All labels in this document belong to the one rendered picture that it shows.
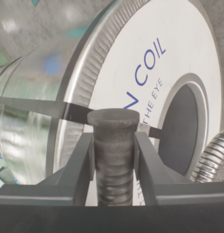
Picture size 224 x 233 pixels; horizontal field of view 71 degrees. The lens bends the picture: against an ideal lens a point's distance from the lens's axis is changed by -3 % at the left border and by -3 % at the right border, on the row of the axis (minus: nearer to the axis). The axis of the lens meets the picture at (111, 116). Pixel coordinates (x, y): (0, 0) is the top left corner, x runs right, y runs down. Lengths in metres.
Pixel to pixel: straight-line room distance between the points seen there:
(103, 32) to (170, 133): 0.84
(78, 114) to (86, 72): 0.08
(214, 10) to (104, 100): 1.09
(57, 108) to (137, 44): 0.25
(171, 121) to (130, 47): 0.73
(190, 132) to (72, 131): 0.83
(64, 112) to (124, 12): 0.26
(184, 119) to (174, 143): 0.16
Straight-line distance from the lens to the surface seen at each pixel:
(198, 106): 0.96
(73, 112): 0.30
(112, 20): 0.39
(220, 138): 0.18
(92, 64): 0.33
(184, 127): 1.05
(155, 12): 0.54
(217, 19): 1.33
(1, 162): 5.22
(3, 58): 5.01
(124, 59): 0.40
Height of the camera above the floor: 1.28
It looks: 31 degrees down
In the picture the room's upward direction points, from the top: 133 degrees counter-clockwise
